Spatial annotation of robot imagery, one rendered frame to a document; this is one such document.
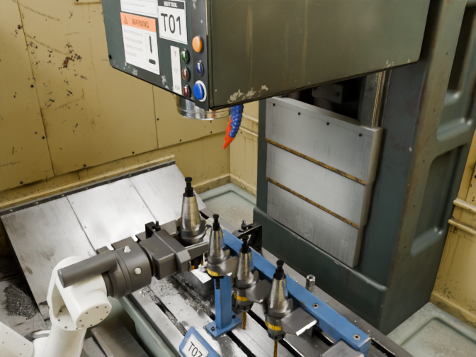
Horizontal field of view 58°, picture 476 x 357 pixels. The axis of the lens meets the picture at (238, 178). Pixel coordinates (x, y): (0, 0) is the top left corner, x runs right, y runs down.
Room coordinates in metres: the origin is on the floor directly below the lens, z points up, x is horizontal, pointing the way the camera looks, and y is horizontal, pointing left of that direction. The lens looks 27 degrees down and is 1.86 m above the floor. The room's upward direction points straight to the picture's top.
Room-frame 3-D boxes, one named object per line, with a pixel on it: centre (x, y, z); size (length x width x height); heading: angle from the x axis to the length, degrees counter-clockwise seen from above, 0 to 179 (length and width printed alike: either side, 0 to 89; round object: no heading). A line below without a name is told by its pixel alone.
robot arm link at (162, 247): (0.69, 0.18, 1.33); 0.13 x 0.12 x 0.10; 38
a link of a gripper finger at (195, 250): (0.72, 0.08, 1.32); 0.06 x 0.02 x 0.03; 128
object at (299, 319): (0.64, -0.12, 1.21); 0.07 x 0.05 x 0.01; 128
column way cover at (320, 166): (1.38, -0.27, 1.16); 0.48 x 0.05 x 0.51; 38
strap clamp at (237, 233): (1.28, -0.03, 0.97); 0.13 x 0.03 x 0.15; 128
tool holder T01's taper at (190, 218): (0.75, 0.10, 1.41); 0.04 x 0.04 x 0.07
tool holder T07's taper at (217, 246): (0.86, 0.05, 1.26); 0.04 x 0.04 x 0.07
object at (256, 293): (0.72, -0.05, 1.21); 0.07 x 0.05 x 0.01; 128
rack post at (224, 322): (0.93, 0.04, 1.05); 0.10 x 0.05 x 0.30; 128
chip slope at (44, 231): (1.63, 0.49, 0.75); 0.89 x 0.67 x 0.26; 128
